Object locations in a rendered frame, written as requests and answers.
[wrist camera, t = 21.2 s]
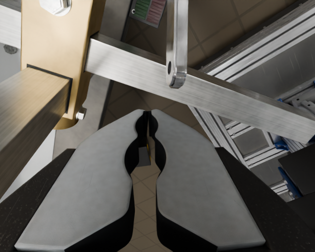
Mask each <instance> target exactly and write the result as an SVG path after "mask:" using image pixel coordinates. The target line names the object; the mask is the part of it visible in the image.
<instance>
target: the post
mask: <svg viewBox="0 0 315 252"><path fill-rule="evenodd" d="M70 83H71V80H70V79H68V78H65V77H62V76H59V75H56V74H53V73H50V72H46V71H43V70H40V69H37V68H34V67H31V66H29V67H27V68H25V69H23V70H22V71H20V72H18V73H16V74H14V75H13V76H11V77H9V78H7V79H6V80H4V81H2V82H0V199H1V198H2V197H3V195H4V194H5V193H6V191H7V190H8V189H9V187H10V186H11V184H12V183H13V182H14V180H15V179H16V178H17V176H18V175H19V174H20V172H21V171H22V170H23V168H24V167H25V166H26V164H27V163H28V162H29V160H30V159H31V158H32V156H33V155H34V154H35V152H36V151H37V150H38V148H39V147H40V146H41V144H42V143H43V142H44V140H45V139H46V138H47V136H48V135H49V134H50V132H51V131H52V130H53V128H54V127H55V126H56V124H57V123H58V122H59V120H60V119H61V118H62V116H63V115H64V114H65V112H66V110H67V104H68V97H69V90H70Z"/></svg>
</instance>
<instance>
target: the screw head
mask: <svg viewBox="0 0 315 252"><path fill-rule="evenodd" d="M39 3H40V6H41V7H42V8H43V9H45V10H47V11H48V12H50V13H51V14H53V15H55V16H64V15H66V14H68V13H69V11H70V10H71V7H72V0H39Z"/></svg>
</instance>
